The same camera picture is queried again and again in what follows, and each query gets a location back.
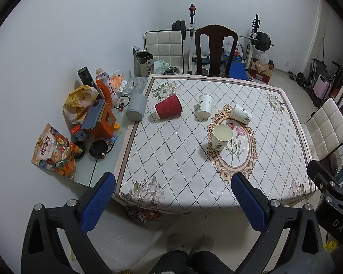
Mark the red cardboard box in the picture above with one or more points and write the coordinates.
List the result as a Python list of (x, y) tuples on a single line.
[(261, 72)]

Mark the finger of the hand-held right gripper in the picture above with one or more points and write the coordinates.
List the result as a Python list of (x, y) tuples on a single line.
[(321, 172)]

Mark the pink suitcase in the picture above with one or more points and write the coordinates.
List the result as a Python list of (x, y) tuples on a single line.
[(323, 87)]

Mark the clear glass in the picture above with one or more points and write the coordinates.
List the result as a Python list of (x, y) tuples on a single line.
[(126, 75)]

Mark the orange box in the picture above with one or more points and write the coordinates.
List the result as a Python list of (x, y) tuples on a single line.
[(104, 124)]

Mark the clear plastic bag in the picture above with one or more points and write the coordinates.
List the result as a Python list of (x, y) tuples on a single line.
[(263, 57)]

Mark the white green plastic bag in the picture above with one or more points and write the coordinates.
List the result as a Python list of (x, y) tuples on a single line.
[(160, 67)]

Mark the orange snack packet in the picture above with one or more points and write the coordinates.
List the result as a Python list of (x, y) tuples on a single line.
[(117, 82)]

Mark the grey cylinder container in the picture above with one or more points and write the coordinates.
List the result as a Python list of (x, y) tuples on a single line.
[(136, 107)]

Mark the grey fuzzy slipper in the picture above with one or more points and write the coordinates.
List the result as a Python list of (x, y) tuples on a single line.
[(201, 244), (174, 241)]

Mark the black bowl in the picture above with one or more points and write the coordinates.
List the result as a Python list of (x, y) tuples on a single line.
[(80, 151)]

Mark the printed cardboard box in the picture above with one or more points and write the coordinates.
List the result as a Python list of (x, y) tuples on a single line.
[(143, 61)]

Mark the white leather chair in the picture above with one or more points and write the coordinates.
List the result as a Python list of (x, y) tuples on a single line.
[(327, 131), (164, 47)]

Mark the person's dark trouser legs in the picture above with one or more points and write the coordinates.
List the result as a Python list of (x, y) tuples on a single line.
[(188, 262)]

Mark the red patterned box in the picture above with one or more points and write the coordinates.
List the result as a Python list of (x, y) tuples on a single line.
[(143, 214)]

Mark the yellow bottle cap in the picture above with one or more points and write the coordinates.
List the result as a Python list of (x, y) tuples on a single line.
[(117, 126)]

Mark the round metal tin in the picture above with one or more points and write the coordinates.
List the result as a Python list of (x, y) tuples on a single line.
[(173, 70)]

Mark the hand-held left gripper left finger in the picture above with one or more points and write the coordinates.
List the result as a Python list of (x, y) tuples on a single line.
[(98, 201)]

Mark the floral diamond-pattern tablecloth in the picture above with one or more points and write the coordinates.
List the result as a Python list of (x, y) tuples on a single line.
[(188, 159)]

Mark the orange printed snack bag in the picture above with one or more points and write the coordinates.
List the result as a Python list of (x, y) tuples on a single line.
[(55, 151)]

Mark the yellow plastic bag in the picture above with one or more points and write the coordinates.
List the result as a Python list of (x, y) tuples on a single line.
[(78, 102)]

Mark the red paper cup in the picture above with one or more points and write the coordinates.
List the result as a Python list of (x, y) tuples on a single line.
[(168, 107)]

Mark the white red plastic bag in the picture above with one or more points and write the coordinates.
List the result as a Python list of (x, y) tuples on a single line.
[(231, 48)]

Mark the black barbell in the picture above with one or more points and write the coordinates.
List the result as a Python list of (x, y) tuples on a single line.
[(263, 38)]

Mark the white floral paper cup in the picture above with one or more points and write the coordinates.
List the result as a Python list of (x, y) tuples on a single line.
[(241, 113)]

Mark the blue bench pad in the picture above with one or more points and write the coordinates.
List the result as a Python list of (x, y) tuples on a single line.
[(238, 70)]

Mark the red small jar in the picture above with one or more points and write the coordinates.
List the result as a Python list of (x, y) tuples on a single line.
[(78, 133)]

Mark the clear glass tray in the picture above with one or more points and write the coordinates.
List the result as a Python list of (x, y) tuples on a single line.
[(134, 84)]

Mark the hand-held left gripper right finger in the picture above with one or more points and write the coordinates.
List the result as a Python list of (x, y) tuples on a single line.
[(248, 202)]

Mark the white squat rack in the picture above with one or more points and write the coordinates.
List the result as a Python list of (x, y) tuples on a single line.
[(191, 40)]

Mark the blue-grey flat device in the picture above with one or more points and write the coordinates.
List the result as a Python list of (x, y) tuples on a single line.
[(95, 115)]

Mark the orange drink bottle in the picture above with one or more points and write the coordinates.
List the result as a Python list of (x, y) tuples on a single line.
[(105, 87)]

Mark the black folding cart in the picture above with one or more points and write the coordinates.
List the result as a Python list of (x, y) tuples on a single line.
[(317, 74)]

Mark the black dumbbell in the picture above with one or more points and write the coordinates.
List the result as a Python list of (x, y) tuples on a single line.
[(298, 78)]

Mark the black cylinder bottle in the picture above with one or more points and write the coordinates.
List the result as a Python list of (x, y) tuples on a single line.
[(87, 77)]

